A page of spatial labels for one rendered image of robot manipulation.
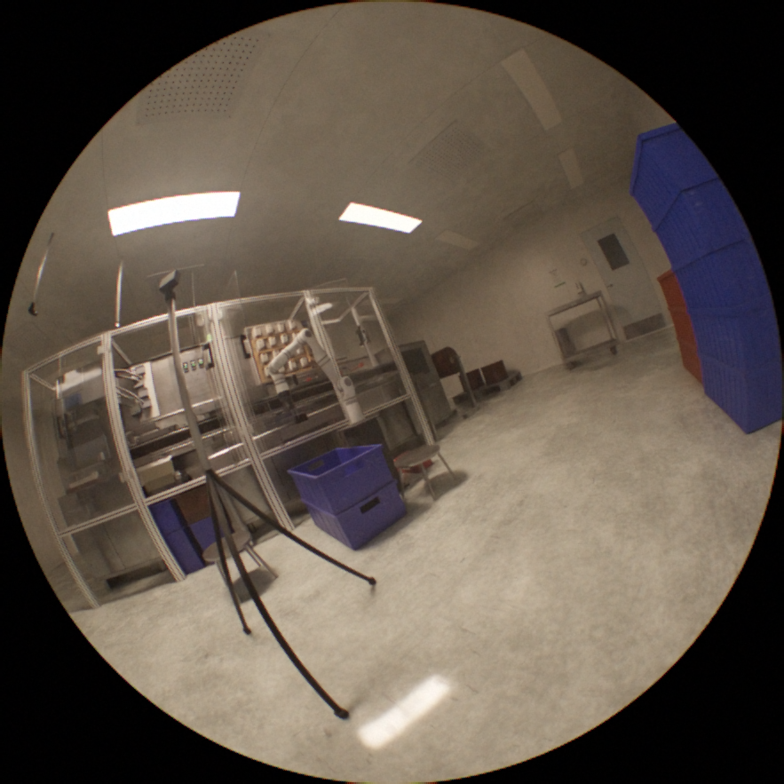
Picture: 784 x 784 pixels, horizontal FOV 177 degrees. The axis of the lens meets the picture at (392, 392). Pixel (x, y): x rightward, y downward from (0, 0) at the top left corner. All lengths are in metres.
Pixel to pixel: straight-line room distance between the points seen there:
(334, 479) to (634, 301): 5.10
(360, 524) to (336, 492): 0.21
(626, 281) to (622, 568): 4.78
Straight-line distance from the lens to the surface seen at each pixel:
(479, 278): 5.78
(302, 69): 2.11
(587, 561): 0.88
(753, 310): 1.34
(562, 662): 0.71
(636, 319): 5.20
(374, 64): 2.23
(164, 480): 1.96
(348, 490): 1.24
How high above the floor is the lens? 0.66
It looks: level
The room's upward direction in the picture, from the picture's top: 21 degrees counter-clockwise
